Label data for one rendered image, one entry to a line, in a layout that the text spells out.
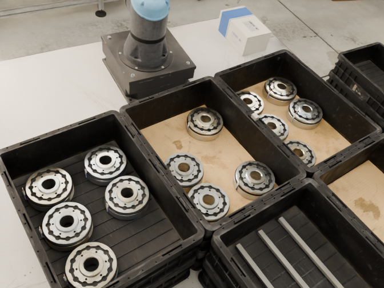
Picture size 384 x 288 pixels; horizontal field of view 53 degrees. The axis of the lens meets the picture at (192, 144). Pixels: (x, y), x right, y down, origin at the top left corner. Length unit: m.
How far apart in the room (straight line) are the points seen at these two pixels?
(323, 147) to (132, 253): 0.62
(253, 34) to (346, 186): 0.74
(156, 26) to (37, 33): 1.73
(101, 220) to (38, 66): 0.74
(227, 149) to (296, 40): 2.17
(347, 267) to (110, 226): 0.55
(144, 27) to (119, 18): 1.78
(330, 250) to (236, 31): 0.96
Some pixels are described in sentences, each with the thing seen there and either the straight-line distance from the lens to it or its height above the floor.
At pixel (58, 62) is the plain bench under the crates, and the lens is 1.49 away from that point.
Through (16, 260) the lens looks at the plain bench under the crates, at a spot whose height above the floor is 0.70.
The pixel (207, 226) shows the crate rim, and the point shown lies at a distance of 0.80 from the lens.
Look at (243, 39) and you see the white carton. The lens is 1.58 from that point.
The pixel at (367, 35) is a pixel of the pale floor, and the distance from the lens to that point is 3.56.
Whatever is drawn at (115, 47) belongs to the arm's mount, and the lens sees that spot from 1.38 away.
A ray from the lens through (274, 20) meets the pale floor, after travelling 3.31.
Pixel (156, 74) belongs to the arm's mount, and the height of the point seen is 0.80.
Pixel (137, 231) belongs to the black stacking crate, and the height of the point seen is 0.83.
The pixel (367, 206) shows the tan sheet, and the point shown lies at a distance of 1.11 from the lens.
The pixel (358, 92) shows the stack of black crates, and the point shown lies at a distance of 2.00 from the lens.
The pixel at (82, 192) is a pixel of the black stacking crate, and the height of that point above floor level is 0.83.
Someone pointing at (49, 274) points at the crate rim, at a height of 0.93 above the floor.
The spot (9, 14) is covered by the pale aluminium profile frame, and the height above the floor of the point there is 0.12.
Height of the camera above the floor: 1.63
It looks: 50 degrees down
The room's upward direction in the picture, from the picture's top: 12 degrees clockwise
